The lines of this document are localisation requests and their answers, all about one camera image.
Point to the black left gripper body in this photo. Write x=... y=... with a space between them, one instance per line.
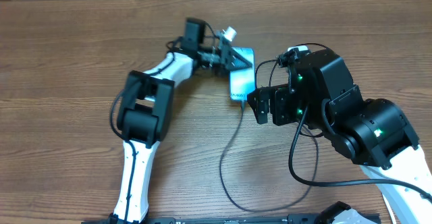
x=215 y=62

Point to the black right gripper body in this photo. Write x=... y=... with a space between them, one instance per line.
x=289 y=109

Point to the Samsung Galaxy smartphone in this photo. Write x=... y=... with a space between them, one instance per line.
x=242 y=82

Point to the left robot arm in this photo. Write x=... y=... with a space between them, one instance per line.
x=141 y=113

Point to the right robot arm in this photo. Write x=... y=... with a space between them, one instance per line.
x=373 y=133

